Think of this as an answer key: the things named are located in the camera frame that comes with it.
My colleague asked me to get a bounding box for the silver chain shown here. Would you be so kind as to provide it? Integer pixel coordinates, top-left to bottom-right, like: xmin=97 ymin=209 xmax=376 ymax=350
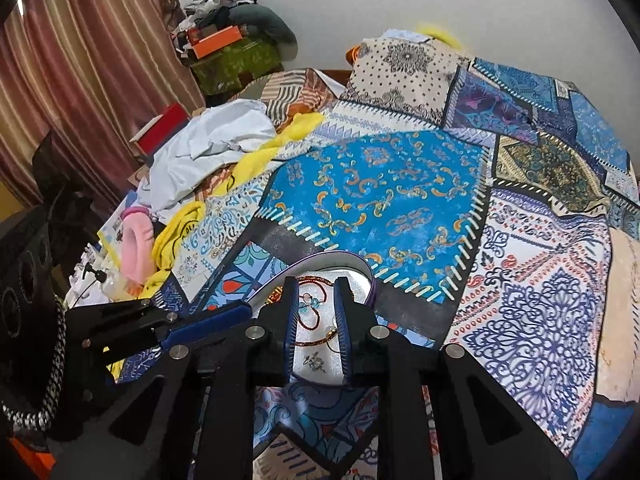
xmin=0 ymin=297 xmax=69 ymax=433

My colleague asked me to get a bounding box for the green patterned bag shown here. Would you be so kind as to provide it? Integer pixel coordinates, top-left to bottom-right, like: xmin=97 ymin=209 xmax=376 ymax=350
xmin=192 ymin=40 xmax=287 ymax=97

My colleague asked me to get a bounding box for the brown bead bracelet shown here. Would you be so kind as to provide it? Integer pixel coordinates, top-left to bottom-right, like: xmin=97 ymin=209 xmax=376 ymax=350
xmin=294 ymin=274 xmax=346 ymax=350

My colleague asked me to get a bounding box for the illustrated paper bag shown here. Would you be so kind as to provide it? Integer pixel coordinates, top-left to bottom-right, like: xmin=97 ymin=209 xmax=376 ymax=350
xmin=96 ymin=204 xmax=132 ymax=262

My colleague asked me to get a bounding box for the pink cloth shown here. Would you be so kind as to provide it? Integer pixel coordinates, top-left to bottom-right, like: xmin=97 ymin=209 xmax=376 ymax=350
xmin=120 ymin=206 xmax=157 ymax=284

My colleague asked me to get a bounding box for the heart-shaped jewelry box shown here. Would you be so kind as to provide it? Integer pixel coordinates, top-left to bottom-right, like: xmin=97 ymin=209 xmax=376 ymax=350
xmin=247 ymin=251 xmax=382 ymax=392

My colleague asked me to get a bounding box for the blue patchwork blanket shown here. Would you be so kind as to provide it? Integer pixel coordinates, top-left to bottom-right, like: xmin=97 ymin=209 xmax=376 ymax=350
xmin=115 ymin=30 xmax=640 ymax=480

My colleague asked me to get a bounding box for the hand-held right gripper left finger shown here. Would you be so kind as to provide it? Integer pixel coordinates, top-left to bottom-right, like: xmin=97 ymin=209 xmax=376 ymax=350
xmin=50 ymin=277 xmax=301 ymax=480

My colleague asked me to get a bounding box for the red box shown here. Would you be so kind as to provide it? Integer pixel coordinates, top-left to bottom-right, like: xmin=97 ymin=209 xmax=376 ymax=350
xmin=130 ymin=102 xmax=190 ymax=157

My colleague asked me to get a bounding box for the white cloth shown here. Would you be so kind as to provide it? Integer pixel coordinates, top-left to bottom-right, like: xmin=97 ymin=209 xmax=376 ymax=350
xmin=135 ymin=99 xmax=279 ymax=222

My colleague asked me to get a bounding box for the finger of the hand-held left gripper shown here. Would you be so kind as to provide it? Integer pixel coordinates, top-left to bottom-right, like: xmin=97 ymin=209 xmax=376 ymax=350
xmin=66 ymin=299 xmax=253 ymax=357

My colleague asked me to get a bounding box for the yellow printed cloth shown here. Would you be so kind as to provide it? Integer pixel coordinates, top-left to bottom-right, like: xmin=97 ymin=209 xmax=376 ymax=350
xmin=145 ymin=111 xmax=326 ymax=302

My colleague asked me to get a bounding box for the yellow pillow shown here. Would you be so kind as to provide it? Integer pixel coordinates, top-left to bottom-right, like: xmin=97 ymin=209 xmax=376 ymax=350
xmin=417 ymin=22 xmax=464 ymax=49

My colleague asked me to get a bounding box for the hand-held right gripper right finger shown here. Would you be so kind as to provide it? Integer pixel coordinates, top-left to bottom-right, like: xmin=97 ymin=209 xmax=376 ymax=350
xmin=334 ymin=277 xmax=581 ymax=480

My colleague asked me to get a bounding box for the striped orange brown quilt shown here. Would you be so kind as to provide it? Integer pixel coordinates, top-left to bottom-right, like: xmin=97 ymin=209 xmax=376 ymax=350
xmin=235 ymin=67 xmax=347 ymax=132

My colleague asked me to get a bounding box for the thin black cable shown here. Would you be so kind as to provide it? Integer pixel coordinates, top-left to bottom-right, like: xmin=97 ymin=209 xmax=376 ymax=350
xmin=65 ymin=260 xmax=109 ymax=307

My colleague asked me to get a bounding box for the orange box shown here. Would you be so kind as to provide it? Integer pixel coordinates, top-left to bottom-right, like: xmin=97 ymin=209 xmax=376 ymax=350
xmin=190 ymin=25 xmax=242 ymax=60

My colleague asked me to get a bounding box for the brown striped curtain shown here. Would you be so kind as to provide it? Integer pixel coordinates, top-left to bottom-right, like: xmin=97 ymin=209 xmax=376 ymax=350
xmin=0 ymin=0 xmax=207 ymax=211

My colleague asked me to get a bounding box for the pile of patterned clothes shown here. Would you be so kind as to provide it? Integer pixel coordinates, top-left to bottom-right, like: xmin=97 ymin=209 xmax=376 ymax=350
xmin=174 ymin=0 xmax=258 ymax=36

